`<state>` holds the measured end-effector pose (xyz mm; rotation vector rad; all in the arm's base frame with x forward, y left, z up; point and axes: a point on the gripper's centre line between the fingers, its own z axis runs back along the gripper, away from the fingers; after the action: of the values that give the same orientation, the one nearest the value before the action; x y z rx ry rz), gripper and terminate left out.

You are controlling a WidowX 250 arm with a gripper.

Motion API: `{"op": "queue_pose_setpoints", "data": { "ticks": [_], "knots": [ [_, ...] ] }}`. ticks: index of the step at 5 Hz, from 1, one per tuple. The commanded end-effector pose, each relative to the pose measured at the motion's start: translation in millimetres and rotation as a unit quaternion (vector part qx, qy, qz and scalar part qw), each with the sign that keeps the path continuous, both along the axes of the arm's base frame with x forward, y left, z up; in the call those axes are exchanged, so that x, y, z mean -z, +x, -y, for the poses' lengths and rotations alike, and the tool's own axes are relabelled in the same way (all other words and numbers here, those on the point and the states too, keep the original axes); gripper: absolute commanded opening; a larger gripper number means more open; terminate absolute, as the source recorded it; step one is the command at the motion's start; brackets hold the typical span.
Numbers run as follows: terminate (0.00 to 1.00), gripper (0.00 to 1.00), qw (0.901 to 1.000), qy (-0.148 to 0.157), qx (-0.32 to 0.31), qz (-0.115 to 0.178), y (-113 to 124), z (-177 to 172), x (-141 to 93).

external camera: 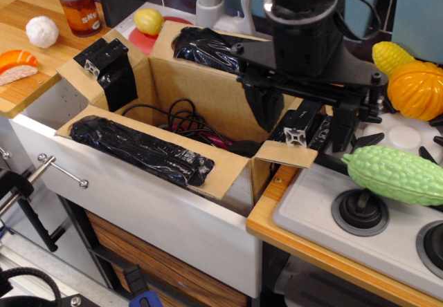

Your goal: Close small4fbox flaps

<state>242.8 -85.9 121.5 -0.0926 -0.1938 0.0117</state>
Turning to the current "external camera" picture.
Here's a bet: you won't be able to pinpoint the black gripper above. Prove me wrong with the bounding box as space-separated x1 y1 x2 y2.
231 0 388 152

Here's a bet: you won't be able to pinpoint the white toy ball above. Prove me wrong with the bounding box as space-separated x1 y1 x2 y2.
26 16 59 48

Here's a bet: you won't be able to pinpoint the orange toy pumpkin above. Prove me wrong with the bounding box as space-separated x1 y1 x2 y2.
387 61 442 121

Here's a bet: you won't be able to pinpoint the green toy bitter gourd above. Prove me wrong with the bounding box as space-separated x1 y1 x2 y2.
341 145 442 206

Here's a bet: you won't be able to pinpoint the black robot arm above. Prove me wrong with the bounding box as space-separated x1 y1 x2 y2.
231 0 388 152

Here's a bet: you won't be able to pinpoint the metal clamp bar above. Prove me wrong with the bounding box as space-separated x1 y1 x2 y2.
0 153 89 218

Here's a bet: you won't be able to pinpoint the toy salmon sushi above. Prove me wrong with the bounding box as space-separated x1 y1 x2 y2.
1 49 39 86

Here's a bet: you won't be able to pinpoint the black cables in box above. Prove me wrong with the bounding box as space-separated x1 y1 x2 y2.
121 98 264 158

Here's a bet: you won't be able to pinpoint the white toy stove top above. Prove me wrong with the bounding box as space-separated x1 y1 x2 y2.
272 109 443 291

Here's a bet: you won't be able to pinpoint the orange soup can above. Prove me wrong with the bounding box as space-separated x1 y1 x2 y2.
59 0 102 37

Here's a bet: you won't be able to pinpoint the cardboard box with taped flaps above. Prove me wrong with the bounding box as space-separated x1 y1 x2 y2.
60 21 318 202

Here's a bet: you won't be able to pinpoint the yellow toy corn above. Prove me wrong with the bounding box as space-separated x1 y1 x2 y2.
372 41 415 77

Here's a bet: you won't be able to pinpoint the yellow toy lemon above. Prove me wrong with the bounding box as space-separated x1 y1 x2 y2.
134 8 164 36

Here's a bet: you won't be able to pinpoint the black stove knob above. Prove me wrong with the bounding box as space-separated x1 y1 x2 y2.
415 221 442 279
331 189 390 237

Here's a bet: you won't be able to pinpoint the blue black clamp handle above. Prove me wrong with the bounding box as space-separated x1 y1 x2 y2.
123 265 163 307

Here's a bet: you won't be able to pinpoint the black cable loop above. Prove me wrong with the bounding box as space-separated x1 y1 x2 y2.
0 267 62 307

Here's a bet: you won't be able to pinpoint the grey toy faucet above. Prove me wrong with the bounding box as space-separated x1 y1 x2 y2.
196 0 256 36

